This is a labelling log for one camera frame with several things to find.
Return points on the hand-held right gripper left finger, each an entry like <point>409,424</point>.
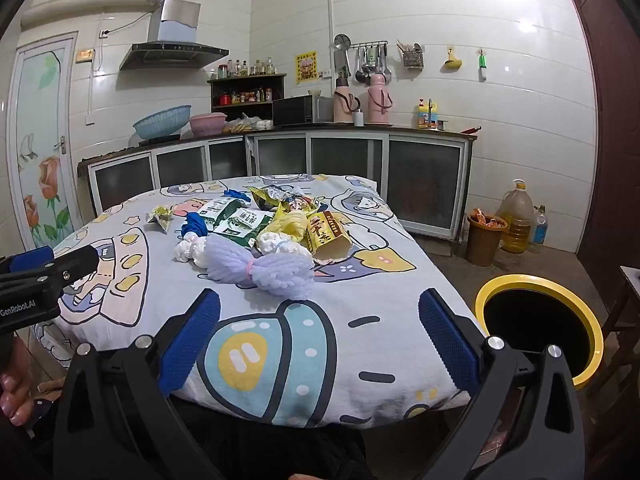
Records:
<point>192,340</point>

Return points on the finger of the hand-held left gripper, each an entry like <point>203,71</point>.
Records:
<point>75,262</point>
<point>30,260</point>

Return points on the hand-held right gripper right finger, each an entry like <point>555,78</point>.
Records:
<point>447,330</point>

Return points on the purple foam fruit net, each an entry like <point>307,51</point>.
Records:
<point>235,260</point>

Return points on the small yellow green packet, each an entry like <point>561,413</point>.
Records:
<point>160,217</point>

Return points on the green white milk carton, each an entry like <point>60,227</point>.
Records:
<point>217,210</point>
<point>245,227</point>

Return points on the yellow rimmed black bin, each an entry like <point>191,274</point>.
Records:
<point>597,340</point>

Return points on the yellow brown drink carton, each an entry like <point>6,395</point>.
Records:
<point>327,235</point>

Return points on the person's left hand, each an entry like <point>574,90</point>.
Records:
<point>12,375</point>

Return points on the brown waste bin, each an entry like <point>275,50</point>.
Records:
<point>485,242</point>

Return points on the cartoon printed tablecloth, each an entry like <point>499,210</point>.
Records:
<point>350,335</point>

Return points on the blue crumpled wrapper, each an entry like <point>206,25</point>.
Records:
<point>194,225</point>

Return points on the large cooking oil jug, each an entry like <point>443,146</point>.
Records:
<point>516,220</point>

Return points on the clear water bottle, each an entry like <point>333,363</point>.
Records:
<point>539,227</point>

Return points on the kitchen counter cabinet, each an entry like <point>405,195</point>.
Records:
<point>425,185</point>

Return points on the yellow crumpled plastic bag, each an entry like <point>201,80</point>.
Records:
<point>285,222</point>

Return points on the flower printed glass door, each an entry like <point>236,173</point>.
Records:
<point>40,110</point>

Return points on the blue plastic glove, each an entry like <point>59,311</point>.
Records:
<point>235,195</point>

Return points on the green silver snack wrapper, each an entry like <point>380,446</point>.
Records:
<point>267,197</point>

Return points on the blue plastic basket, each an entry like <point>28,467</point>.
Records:
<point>162,122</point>

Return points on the colourful snack wrapper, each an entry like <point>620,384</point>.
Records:
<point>302,205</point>

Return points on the wooden stool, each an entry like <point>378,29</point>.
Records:
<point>627,310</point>

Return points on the pink plastic basin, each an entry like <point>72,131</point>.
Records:
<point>207,125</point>

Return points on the yellow dish soap bottle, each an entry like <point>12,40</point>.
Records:
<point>424,117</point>

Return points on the plastic bag of food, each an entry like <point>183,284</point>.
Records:
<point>247,125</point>

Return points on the steel range hood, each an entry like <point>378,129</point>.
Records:
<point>175,55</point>

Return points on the pink thermos flask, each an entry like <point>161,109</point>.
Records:
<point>380,102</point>
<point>344,102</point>

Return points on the row of spice jars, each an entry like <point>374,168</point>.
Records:
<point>245,96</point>

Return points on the black microwave oven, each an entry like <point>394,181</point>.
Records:
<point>297,111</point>

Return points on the row of glass bottles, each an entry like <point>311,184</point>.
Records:
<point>245,67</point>

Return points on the dark wooden spice shelf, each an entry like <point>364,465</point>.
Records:
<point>277,90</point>

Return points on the yellow hanging scoop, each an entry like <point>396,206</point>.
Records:
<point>452,64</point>

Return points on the green white hanging brush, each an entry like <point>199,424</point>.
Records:
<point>482,65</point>

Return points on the brown wooden door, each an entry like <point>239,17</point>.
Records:
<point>615,110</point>

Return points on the rack of hanging utensils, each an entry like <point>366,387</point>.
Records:
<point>370,62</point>

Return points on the white exhaust duct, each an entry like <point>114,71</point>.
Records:
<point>75,7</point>

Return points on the yellow wall poster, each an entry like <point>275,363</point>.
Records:
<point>306,67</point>

